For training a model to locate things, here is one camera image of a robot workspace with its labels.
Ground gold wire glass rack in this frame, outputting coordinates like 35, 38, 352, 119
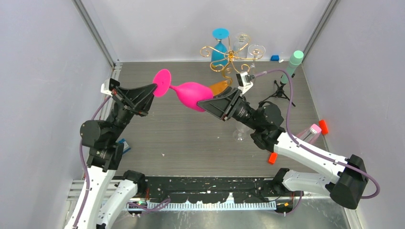
200, 38, 252, 95

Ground small orange block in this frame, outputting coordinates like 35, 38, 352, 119
267, 152, 278, 165

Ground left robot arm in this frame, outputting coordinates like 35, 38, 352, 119
65, 83, 158, 229

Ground blue wine glass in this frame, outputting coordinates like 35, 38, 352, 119
211, 28, 229, 67

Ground small blue block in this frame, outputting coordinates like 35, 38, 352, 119
270, 55, 280, 62

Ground black base bar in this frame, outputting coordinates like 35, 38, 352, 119
137, 177, 280, 204

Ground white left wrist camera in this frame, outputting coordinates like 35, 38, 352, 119
100, 78, 120, 96

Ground clear wine glass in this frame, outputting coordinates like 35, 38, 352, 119
233, 122, 250, 142
233, 32, 251, 58

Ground clear flute glass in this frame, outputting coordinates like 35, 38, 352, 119
248, 44, 266, 74

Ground red block at wall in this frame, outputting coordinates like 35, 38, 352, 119
319, 119, 329, 135

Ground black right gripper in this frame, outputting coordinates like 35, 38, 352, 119
195, 87, 261, 131

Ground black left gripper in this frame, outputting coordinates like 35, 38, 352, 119
107, 82, 159, 140

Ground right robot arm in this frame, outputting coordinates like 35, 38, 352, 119
197, 87, 369, 209

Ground green microphone on tripod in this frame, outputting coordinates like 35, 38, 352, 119
259, 50, 304, 107

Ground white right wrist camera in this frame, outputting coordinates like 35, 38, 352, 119
236, 72, 256, 94

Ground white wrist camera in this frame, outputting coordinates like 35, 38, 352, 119
100, 78, 120, 96
236, 72, 256, 94

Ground pink wine glass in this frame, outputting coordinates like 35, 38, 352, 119
153, 69, 214, 112

